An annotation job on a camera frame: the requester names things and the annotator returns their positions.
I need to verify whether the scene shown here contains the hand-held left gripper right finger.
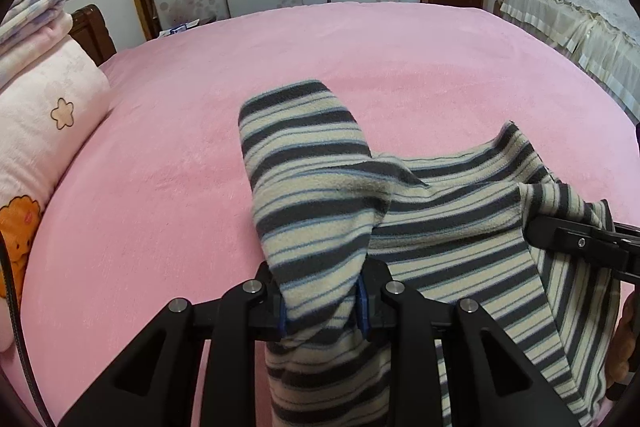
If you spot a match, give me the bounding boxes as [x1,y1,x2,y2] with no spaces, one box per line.
[355,257,581,427]

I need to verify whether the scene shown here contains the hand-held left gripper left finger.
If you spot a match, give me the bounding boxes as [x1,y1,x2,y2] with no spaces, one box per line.
[57,259,291,427]

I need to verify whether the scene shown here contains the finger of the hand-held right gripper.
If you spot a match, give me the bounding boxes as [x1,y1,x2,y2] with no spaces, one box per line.
[612,221,640,241]
[522,213,640,283]

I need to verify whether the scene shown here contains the striped long-sleeve shirt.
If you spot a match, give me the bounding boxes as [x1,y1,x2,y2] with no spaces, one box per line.
[237,79,623,427]

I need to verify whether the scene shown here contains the person's right hand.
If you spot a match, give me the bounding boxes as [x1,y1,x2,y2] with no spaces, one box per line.
[605,292,640,400]

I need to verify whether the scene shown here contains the pink bed blanket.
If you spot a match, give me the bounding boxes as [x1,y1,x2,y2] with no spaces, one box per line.
[0,2,640,427]

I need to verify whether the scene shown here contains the lace covered piano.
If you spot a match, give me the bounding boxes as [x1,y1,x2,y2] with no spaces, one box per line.
[500,0,640,128]

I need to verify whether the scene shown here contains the pink cartoon print pillow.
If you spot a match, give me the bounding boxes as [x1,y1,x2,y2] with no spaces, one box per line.
[0,38,112,353]

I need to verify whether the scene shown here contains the dark wooden headboard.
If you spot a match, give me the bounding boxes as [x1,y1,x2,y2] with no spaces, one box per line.
[70,4,118,65]

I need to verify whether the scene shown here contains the folded pink quilts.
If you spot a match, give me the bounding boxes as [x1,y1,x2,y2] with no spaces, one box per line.
[0,0,75,88]

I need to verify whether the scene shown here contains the black cable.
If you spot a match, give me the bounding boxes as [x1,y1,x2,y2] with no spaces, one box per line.
[0,237,56,427]

